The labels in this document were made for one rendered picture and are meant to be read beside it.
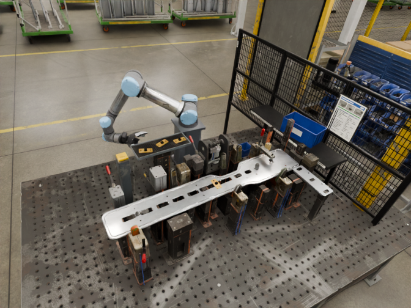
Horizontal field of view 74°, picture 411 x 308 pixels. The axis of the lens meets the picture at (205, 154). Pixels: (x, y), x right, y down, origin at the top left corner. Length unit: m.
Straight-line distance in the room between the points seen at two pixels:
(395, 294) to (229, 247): 1.69
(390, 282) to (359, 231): 0.92
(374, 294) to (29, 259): 2.63
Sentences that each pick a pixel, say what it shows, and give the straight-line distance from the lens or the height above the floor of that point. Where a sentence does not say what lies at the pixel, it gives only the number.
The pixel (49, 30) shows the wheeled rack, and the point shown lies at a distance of 7.39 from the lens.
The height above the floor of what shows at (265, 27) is 1.25.
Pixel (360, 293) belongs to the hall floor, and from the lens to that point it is 2.90.
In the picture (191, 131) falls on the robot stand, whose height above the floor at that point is 1.09.
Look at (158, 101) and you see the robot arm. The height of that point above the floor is 1.37.
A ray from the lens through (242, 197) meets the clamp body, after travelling 1.67.
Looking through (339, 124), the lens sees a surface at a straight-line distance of 2.25.
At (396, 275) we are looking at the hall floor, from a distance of 3.20.
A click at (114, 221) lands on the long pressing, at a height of 1.00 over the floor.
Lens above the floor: 2.26
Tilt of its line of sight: 39 degrees down
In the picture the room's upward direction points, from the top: 6 degrees clockwise
